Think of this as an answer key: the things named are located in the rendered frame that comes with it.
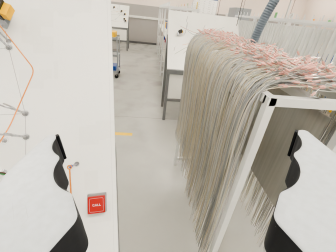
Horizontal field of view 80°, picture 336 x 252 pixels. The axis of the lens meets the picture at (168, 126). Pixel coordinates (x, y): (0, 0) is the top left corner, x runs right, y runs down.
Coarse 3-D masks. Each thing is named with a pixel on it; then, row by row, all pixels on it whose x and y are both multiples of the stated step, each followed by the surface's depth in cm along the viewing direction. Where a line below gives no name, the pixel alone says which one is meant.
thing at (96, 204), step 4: (88, 196) 61; (92, 196) 61; (96, 196) 61; (100, 196) 61; (104, 196) 62; (88, 200) 60; (92, 200) 61; (96, 200) 61; (100, 200) 61; (104, 200) 61; (88, 204) 60; (92, 204) 60; (96, 204) 61; (100, 204) 61; (104, 204) 61; (88, 208) 60; (92, 208) 60; (96, 208) 61; (100, 208) 61; (104, 208) 61; (88, 212) 60; (92, 212) 60; (96, 212) 60; (100, 212) 61
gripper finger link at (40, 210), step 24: (48, 144) 10; (24, 168) 9; (48, 168) 8; (0, 192) 7; (24, 192) 7; (48, 192) 7; (0, 216) 6; (24, 216) 6; (48, 216) 6; (72, 216) 6; (0, 240) 6; (24, 240) 6; (48, 240) 6; (72, 240) 6
